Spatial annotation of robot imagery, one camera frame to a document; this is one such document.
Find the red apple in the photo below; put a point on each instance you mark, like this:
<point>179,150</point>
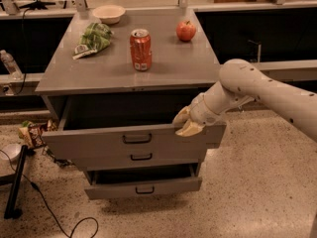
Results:
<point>185,31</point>

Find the grey drawer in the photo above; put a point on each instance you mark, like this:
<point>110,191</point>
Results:
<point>136,125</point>
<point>127,161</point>
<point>147,181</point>

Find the grey bottom drawer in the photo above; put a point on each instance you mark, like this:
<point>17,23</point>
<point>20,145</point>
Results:
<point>147,181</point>

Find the black stand leg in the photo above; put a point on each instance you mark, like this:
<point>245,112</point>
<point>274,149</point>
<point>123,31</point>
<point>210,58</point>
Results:
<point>14,180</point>

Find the grey top drawer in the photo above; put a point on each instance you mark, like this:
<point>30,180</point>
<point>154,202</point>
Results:
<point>136,125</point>

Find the grey middle drawer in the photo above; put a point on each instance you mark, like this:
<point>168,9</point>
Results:
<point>127,161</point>

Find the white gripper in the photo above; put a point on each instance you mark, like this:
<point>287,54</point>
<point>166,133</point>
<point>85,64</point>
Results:
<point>202,112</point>

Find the grey drawer cabinet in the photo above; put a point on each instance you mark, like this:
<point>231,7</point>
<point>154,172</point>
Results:
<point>176,66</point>

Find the white paper bowl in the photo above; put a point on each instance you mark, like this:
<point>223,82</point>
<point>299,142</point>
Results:
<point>109,14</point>

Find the white round floor object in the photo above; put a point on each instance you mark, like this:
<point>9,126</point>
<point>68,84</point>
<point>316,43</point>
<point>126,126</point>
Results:
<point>10,153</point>

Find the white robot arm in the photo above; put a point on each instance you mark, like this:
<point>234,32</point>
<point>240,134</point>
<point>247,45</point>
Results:
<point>261,182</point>

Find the brown snack bag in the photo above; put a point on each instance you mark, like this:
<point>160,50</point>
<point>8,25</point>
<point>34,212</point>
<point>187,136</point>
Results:
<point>32,132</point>

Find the green chip bag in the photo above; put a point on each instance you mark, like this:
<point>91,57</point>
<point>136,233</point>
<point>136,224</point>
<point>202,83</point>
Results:
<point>96,37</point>

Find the clear plastic bottle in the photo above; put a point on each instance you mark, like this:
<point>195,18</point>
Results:
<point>11,65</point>

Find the dark crumpled wrapper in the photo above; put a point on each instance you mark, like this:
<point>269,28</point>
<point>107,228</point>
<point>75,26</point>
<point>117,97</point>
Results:
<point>62,163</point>

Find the orange soda can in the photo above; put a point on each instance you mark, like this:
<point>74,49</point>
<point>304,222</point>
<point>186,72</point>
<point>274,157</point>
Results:
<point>140,47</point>

